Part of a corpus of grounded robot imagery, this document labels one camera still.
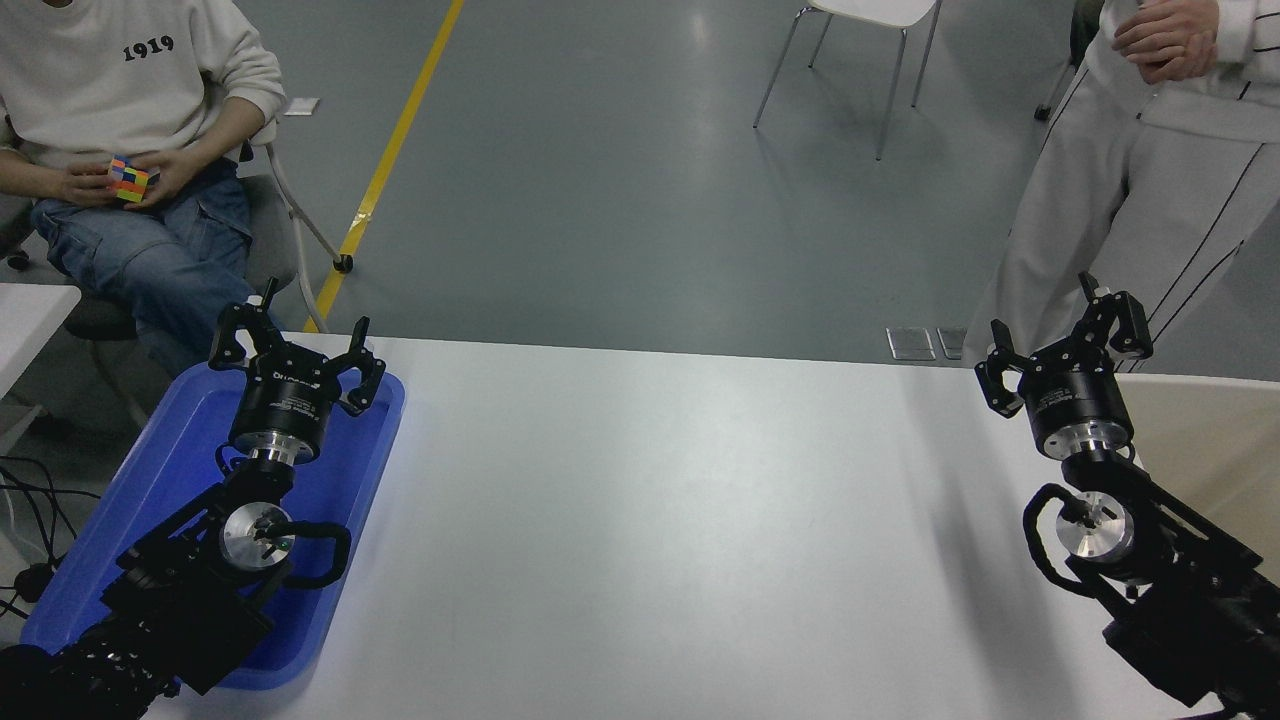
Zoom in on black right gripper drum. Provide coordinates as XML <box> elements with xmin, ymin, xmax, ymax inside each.
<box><xmin>1020</xmin><ymin>343</ymin><xmax>1133</xmax><ymax>453</ymax></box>

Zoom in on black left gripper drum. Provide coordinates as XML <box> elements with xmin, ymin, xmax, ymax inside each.
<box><xmin>230</xmin><ymin>350</ymin><xmax>347</xmax><ymax>451</ymax></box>

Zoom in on multicolour puzzle cube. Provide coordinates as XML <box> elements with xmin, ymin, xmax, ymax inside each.
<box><xmin>107</xmin><ymin>155</ymin><xmax>159</xmax><ymax>204</ymax></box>

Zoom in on seated person's left hand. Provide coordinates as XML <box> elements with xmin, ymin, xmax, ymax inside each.
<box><xmin>138</xmin><ymin>146</ymin><xmax>206</xmax><ymax>208</ymax></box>

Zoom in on seated person's right hand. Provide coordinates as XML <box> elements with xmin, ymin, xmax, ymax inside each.
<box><xmin>55</xmin><ymin>160</ymin><xmax>129</xmax><ymax>211</ymax></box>

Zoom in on standing person's right hand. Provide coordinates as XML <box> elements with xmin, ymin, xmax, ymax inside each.
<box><xmin>1138</xmin><ymin>52</ymin><xmax>1217</xmax><ymax>85</ymax></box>

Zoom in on standing person's left hand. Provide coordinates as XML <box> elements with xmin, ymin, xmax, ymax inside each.
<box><xmin>1112</xmin><ymin>0</ymin><xmax>1225</xmax><ymax>59</ymax></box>

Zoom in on standing person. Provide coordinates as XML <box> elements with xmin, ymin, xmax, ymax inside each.
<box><xmin>960</xmin><ymin>0</ymin><xmax>1280</xmax><ymax>376</ymax></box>

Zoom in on large pale bin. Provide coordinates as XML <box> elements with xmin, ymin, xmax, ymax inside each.
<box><xmin>1093</xmin><ymin>372</ymin><xmax>1280</xmax><ymax>586</ymax></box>

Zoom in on blue plastic tray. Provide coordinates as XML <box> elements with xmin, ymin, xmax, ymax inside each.
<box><xmin>20</xmin><ymin>362</ymin><xmax>406</xmax><ymax>693</ymax></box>

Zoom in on white side table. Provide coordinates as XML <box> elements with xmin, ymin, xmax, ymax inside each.
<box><xmin>0</xmin><ymin>283</ymin><xmax>81</xmax><ymax>451</ymax></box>

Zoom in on yellow floor tape line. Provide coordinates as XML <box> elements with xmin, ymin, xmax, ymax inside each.
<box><xmin>303</xmin><ymin>0</ymin><xmax>466</xmax><ymax>334</ymax></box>

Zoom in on seated person with cube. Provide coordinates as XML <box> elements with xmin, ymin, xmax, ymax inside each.
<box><xmin>0</xmin><ymin>0</ymin><xmax>286</xmax><ymax>379</ymax></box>

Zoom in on black power plug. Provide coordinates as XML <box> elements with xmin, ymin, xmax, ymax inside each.
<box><xmin>12</xmin><ymin>563</ymin><xmax>57</xmax><ymax>604</ymax></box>

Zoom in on white chair metal legs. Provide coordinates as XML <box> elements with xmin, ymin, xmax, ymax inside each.
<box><xmin>752</xmin><ymin>0</ymin><xmax>943</xmax><ymax>161</ymax></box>

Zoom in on grey chair white frame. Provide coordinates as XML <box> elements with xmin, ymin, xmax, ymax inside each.
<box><xmin>0</xmin><ymin>115</ymin><xmax>354</xmax><ymax>346</ymax></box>

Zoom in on black floor cable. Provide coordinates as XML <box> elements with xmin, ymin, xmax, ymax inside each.
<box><xmin>0</xmin><ymin>456</ymin><xmax>101</xmax><ymax>503</ymax></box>
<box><xmin>0</xmin><ymin>480</ymin><xmax>73</xmax><ymax>576</ymax></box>

